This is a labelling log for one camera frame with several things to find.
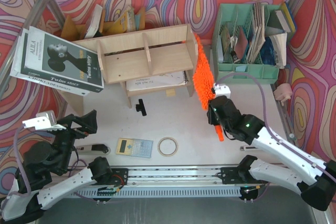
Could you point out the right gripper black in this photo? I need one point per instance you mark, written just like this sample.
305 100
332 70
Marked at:
217 108

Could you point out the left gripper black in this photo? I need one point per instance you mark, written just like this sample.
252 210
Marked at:
76 127

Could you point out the orange microfiber duster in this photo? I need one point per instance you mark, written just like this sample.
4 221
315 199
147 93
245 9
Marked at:
203 78

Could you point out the beige and blue calculator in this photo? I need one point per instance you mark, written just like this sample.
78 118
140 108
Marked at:
134 147

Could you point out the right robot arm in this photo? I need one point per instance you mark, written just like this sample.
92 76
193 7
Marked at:
317 195

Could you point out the wooden bookshelf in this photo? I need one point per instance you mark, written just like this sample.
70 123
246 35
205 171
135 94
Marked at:
145 53

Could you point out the black marker pen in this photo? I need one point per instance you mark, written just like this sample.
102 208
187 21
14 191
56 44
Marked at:
248 148

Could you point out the spiral notebook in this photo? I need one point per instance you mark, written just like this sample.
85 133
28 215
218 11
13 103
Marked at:
161 81

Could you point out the yellow sticky note pad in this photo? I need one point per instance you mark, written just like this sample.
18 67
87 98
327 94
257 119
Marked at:
170 92

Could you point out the black binder clip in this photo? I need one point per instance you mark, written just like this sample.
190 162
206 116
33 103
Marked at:
140 107

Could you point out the clear tape roll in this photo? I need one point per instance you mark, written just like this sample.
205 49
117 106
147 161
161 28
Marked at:
167 146

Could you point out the mint green desk organizer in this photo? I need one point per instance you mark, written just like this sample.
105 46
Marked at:
236 38

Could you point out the pink piggy figurine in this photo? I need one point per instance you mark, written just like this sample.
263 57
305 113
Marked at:
283 93

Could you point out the Twins story book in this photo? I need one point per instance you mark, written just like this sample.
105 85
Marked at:
48 57

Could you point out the white Chokladfabriken book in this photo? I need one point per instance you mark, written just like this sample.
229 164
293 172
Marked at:
18 73

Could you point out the yellow file rack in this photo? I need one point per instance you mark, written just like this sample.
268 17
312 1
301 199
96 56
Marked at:
73 32

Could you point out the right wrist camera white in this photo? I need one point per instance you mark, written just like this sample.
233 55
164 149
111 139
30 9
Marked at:
221 90

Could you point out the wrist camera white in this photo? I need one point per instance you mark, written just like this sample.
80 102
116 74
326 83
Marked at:
221 90
44 121

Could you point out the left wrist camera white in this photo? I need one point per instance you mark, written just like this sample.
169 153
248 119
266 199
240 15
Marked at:
44 121

